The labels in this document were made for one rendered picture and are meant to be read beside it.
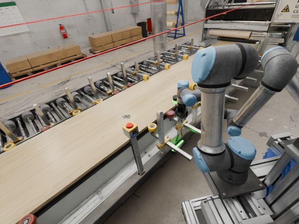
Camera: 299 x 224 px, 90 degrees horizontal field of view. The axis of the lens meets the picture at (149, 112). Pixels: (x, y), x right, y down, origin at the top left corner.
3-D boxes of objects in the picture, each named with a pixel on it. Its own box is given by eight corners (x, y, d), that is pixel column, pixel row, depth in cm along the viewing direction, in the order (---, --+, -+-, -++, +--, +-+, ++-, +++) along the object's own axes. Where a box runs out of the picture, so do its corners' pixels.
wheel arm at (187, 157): (192, 159, 116) (192, 156, 114) (190, 162, 115) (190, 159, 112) (153, 133, 143) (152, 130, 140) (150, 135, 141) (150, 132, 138)
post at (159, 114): (165, 152, 135) (163, 111, 106) (162, 155, 134) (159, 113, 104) (162, 150, 138) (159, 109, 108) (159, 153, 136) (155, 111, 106)
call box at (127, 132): (139, 134, 94) (137, 125, 89) (131, 140, 91) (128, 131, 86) (132, 129, 98) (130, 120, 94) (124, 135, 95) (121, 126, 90)
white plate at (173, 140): (187, 132, 151) (188, 125, 145) (171, 147, 138) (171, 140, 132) (187, 131, 151) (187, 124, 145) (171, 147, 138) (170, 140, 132)
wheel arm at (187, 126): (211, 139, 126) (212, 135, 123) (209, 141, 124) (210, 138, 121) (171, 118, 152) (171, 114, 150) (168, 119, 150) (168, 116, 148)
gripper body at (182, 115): (174, 118, 111) (174, 104, 103) (178, 111, 117) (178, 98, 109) (184, 120, 108) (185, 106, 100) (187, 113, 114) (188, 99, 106)
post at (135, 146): (145, 171, 122) (136, 133, 94) (140, 176, 119) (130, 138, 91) (141, 168, 124) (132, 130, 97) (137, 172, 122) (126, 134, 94)
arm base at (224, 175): (253, 182, 75) (260, 171, 69) (225, 189, 74) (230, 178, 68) (235, 157, 87) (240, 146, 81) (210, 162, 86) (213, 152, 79)
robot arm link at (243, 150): (255, 170, 70) (266, 152, 61) (227, 174, 69) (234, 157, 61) (240, 149, 79) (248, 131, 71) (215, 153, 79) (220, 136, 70)
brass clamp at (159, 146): (171, 142, 133) (171, 138, 129) (161, 151, 126) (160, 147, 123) (166, 138, 136) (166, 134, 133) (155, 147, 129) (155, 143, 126)
